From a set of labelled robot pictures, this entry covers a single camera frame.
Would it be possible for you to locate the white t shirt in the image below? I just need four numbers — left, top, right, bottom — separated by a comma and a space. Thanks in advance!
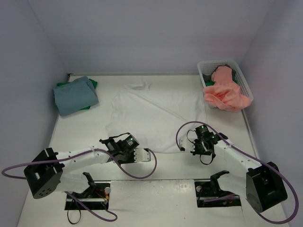
106, 83, 207, 153

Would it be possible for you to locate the grey-blue t shirt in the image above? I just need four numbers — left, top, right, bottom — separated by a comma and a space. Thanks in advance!
52, 76, 99, 117

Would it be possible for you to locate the white laundry basket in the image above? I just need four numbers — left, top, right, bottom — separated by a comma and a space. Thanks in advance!
197, 59, 254, 101

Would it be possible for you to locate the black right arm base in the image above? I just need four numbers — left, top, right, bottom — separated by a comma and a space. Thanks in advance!
194, 179, 241, 208

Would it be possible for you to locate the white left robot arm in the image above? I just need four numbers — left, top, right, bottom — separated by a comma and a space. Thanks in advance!
24, 132, 150, 199

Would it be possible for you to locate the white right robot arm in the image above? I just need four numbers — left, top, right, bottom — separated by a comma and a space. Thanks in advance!
192, 125, 288, 212

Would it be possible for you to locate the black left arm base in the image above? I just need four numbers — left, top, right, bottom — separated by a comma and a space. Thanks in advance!
72, 172, 111, 210

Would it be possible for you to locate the pink t shirt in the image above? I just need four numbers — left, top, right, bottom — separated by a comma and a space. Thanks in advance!
203, 66, 251, 112

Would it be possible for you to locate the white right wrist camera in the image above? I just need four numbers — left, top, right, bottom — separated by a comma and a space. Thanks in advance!
179, 137, 195, 153

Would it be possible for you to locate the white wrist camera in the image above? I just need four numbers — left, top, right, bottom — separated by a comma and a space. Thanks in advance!
134, 148, 151, 163
179, 137, 195, 153

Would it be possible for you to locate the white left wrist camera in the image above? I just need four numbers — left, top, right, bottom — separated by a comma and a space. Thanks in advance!
134, 148, 151, 163

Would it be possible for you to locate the black loop cable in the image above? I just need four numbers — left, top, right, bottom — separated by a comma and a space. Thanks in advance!
67, 198, 82, 225

